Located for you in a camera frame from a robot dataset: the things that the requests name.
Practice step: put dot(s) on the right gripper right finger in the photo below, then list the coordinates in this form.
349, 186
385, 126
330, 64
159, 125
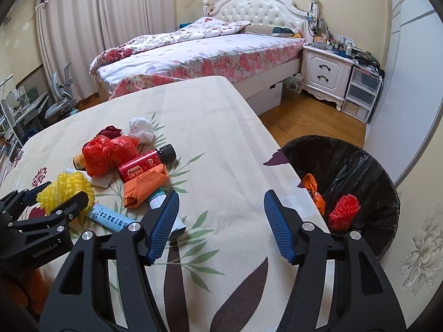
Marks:
363, 298

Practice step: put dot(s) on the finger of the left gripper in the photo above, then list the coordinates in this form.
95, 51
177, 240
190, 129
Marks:
57, 221
30, 197

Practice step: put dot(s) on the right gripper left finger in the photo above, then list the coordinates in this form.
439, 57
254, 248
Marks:
80, 298

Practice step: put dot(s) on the yellow mesh ball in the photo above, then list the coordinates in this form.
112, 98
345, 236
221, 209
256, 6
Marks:
64, 187

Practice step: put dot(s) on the light blue tube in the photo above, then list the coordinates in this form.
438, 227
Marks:
109, 219

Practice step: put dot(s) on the yellow can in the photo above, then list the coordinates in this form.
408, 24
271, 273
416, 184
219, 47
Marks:
79, 162

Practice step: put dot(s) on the red plastic bag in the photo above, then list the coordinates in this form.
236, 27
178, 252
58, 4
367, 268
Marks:
103, 154

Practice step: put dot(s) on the orange paper package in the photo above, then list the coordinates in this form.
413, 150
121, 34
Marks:
138, 189

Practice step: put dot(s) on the dark red satin cloth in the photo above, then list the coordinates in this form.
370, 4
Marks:
110, 132

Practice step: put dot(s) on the white plastic bag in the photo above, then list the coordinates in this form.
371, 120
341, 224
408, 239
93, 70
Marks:
142, 129

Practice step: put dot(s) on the red bottle black cap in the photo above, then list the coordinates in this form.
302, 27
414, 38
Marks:
146, 161

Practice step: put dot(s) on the white blue toothpaste tube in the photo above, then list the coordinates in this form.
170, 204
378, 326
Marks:
169, 220

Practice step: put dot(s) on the black lined trash bin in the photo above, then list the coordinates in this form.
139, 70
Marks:
341, 168

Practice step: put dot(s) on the red mesh ball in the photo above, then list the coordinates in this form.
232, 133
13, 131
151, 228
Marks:
340, 219

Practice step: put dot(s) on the cluttered desk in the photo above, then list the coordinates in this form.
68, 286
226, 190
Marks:
21, 117

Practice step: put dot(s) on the grey desk chair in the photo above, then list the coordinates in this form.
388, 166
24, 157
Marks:
64, 101

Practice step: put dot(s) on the floral beige bed cover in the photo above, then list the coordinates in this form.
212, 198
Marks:
226, 272

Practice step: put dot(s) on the orange plastic bag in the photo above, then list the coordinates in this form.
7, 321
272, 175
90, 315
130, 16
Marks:
309, 183

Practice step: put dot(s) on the beige curtain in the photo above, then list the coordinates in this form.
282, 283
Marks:
71, 33

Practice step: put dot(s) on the white sliding wardrobe door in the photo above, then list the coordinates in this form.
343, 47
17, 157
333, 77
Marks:
410, 107

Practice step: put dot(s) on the plastic drawer unit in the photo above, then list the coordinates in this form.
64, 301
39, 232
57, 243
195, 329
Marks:
363, 87

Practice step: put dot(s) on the white storage box under bed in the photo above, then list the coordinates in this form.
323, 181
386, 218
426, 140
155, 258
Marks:
266, 100

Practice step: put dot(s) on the white nightstand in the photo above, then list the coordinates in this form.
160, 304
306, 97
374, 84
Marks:
325, 75

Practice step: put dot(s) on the floral duvet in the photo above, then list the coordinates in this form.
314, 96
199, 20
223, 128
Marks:
205, 27

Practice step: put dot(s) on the white tufted bed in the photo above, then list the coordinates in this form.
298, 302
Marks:
276, 36

